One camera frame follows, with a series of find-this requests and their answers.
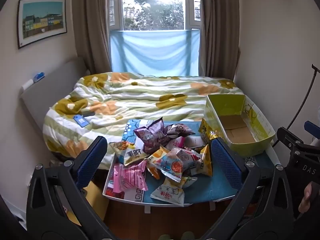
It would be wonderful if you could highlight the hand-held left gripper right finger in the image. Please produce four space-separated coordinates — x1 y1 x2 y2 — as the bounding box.
202 137 294 240

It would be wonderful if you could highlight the beige curtain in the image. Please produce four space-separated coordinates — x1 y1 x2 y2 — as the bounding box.
71 0 125 77
199 0 241 84

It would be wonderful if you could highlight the floral striped blanket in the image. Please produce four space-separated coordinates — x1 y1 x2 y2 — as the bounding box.
42 72 253 173

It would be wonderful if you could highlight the blue white small device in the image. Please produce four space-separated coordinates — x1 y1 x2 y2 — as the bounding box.
22 72 46 90

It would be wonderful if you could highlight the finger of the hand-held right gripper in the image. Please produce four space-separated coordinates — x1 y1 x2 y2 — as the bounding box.
304 121 320 138
276 127 305 153

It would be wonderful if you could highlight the window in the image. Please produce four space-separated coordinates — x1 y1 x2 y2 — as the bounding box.
109 0 202 32

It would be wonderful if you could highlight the grey headboard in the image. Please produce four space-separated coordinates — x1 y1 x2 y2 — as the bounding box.
20 56 88 140

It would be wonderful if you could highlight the yellow paper bag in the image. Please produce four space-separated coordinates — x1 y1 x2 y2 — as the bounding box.
66 180 111 227

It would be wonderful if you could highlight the black cable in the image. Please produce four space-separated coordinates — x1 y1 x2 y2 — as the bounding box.
272 64 320 148

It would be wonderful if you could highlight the light blue cloth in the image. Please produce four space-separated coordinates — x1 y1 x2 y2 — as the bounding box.
109 29 201 77

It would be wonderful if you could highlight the blue white patterned board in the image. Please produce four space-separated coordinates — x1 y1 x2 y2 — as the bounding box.
103 119 151 203

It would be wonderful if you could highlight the yellow cardboard box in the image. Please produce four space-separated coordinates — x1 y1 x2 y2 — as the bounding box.
199 94 276 158

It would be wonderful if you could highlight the framed wall picture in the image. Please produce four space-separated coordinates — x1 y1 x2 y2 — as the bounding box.
17 0 68 49

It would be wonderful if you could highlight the blue card on bed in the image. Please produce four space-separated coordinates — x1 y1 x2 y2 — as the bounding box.
73 115 91 128

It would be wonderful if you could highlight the person's right hand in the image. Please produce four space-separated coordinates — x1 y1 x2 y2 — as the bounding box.
298 181 320 214

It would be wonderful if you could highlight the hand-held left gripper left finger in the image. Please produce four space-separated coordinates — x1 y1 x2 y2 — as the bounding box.
26 135 118 240

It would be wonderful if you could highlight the blue mat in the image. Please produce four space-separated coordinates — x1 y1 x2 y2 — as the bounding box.
142 121 275 207

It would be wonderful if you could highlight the pile of snack packets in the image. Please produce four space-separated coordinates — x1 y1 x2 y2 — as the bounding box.
109 117 219 207

